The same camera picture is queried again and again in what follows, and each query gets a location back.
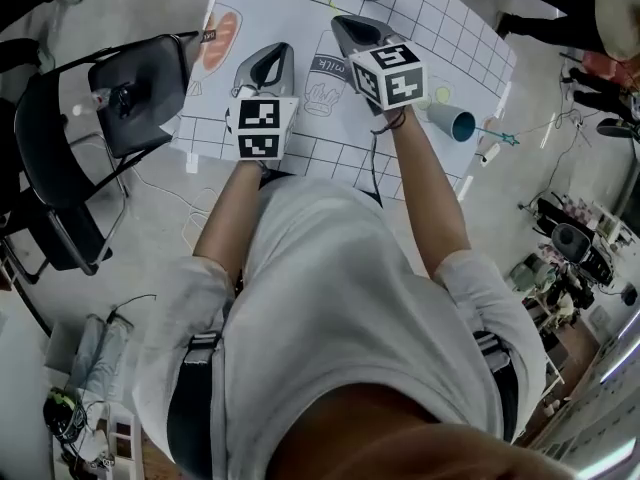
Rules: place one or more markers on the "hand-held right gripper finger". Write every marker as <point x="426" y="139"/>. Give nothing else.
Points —
<point x="347" y="43"/>
<point x="372" y="33"/>

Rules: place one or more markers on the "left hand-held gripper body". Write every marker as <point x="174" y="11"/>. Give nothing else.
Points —
<point x="260" y="128"/>

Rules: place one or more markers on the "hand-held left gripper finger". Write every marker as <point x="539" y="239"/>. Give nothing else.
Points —
<point x="245" y="80"/>
<point x="286" y="80"/>

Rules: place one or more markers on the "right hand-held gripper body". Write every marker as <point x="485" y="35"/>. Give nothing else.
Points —
<point x="392" y="75"/>

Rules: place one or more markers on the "grey-blue cup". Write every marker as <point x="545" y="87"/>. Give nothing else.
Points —
<point x="445" y="118"/>

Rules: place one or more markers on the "blue star wand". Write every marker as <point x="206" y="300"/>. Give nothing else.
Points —
<point x="492" y="133"/>

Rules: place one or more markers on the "person's left forearm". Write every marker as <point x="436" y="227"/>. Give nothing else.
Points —
<point x="230" y="228"/>

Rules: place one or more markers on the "person's right forearm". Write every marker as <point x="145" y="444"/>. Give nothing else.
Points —
<point x="425" y="193"/>

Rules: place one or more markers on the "white grid tablecloth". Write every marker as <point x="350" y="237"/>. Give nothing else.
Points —
<point x="325" y="133"/>

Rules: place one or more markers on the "black folding chair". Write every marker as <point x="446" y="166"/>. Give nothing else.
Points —
<point x="140" y="98"/>

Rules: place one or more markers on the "small black device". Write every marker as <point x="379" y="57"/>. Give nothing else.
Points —
<point x="121" y="100"/>

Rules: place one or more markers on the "white power strip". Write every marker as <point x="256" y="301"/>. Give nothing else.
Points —
<point x="491" y="153"/>

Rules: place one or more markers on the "clear plastic bottle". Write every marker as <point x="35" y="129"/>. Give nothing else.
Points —
<point x="90" y="102"/>

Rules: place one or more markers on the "person's white shirt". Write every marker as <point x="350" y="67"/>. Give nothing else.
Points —
<point x="325" y="308"/>

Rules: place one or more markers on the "checkered cloth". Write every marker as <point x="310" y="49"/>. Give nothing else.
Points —
<point x="577" y="207"/>

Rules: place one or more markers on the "black round helmet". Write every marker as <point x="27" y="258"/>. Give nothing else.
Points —
<point x="570" y="240"/>

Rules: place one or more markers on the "light blue jeans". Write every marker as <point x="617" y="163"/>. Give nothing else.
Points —
<point x="100" y="348"/>

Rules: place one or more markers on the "black green helmet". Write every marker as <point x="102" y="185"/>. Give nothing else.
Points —
<point x="60" y="413"/>

